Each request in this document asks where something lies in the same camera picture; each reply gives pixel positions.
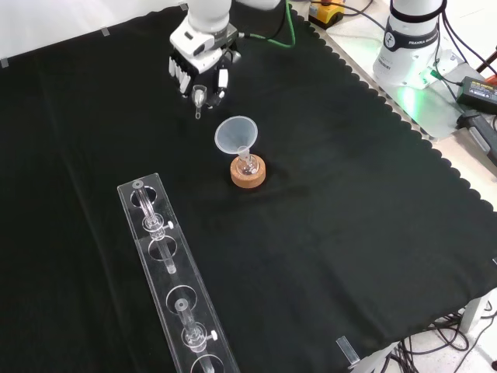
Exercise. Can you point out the translucent plastic funnel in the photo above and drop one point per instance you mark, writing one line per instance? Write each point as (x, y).
(233, 132)

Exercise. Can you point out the white bench leg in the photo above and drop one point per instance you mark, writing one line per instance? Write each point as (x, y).
(475, 311)

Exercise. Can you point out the black bench cloth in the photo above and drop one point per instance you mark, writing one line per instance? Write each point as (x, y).
(310, 233)

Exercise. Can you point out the yellow stop button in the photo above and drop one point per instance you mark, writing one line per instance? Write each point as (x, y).
(326, 13)

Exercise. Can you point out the clear acrylic funnel stand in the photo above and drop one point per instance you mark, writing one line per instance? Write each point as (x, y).
(155, 256)

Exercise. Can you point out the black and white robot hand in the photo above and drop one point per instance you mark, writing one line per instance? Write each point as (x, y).
(198, 46)

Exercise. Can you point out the small round-bottom glass flask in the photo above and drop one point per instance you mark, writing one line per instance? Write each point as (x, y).
(247, 166)

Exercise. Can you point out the clear glass weighing funnel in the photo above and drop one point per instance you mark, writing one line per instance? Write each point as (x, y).
(199, 96)

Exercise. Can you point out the black power adapter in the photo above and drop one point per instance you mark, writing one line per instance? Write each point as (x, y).
(479, 93)

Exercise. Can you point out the black plug block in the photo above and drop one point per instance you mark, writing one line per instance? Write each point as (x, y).
(479, 130)

